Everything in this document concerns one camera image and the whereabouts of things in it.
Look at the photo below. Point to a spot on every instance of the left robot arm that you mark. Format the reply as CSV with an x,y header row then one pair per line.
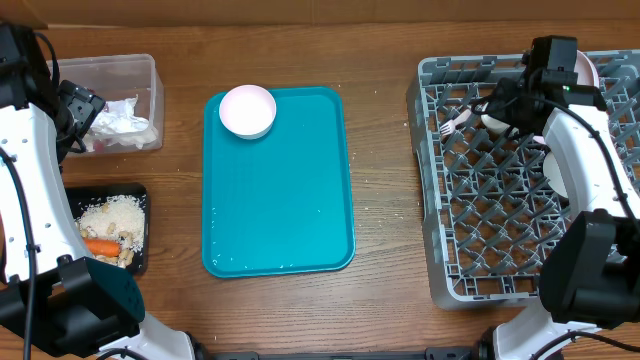
x,y
58,298

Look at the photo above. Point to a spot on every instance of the teal serving tray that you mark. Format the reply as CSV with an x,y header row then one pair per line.
x,y
282,203

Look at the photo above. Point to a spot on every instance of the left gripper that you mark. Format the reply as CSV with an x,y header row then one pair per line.
x,y
84,104

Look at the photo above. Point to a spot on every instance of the small white tissue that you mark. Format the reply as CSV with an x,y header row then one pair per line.
x,y
127,135

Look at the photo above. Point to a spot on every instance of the orange carrot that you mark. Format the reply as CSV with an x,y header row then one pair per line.
x,y
102,247

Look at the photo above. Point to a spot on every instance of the black plastic tray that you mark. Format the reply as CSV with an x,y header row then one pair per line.
x,y
81,196

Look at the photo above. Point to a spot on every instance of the white bowl with rice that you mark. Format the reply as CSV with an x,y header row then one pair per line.
x,y
552,172

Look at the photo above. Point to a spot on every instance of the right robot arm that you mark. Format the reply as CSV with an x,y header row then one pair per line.
x,y
590,281

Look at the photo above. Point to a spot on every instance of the large white tissue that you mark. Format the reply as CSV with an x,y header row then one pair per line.
x,y
119,117

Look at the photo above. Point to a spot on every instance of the rice and peanut pile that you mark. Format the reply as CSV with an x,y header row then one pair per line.
x,y
118,218

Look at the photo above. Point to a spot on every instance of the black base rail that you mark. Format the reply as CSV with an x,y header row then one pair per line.
x,y
431,353

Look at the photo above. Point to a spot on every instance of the white paper cup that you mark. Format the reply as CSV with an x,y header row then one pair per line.
x,y
493,125

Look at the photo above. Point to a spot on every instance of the white round plate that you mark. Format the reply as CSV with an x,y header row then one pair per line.
x,y
586,70

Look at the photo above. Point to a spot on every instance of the pink bowl with peanuts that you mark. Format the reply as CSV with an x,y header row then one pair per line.
x,y
248,111

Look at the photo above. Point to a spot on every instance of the clear plastic bin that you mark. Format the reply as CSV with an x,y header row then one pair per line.
x,y
118,77

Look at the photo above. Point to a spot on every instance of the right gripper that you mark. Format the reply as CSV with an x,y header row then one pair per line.
x,y
501,89

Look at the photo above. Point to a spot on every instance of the white plastic fork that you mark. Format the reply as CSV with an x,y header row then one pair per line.
x,y
450,126

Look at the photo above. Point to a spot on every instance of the grey dishwasher rack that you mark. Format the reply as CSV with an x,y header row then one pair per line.
x,y
490,217

